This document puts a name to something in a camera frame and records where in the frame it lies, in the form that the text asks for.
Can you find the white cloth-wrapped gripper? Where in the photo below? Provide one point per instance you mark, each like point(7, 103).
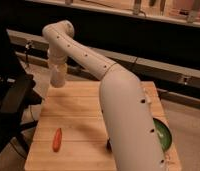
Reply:
point(56, 57)

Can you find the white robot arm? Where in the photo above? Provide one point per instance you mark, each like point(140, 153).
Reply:
point(126, 112)

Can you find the black chair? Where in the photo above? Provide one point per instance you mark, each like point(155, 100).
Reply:
point(16, 94)

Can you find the orange carrot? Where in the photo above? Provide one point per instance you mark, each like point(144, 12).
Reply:
point(57, 140)

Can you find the small black cube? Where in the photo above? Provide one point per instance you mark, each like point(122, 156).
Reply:
point(108, 145)

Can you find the green round plate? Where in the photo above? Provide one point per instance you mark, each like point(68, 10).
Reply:
point(164, 134)

